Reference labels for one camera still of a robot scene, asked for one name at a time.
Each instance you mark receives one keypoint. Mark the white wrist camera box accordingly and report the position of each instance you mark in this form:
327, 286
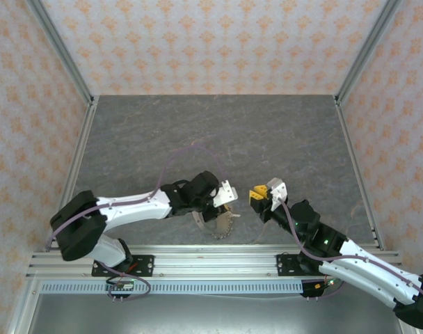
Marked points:
225, 195
277, 195

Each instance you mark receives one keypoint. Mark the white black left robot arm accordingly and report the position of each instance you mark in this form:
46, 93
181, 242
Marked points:
135, 208

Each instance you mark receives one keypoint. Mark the aluminium table side rail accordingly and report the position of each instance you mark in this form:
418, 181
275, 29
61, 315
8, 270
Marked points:
349, 139
83, 139

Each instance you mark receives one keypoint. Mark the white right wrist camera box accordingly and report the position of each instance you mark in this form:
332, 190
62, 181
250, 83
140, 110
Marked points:
277, 195

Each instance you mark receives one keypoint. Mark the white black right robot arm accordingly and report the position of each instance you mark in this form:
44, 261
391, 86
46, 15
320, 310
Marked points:
371, 275

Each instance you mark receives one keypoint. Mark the grey metal panel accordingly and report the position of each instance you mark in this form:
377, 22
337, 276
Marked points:
215, 316

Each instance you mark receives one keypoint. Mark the aluminium frame post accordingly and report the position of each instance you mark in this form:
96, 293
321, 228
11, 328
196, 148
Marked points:
367, 48
60, 48

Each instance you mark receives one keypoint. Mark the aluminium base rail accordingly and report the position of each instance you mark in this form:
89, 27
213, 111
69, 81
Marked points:
215, 264

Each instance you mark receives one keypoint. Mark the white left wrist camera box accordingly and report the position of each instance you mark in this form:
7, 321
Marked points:
225, 195

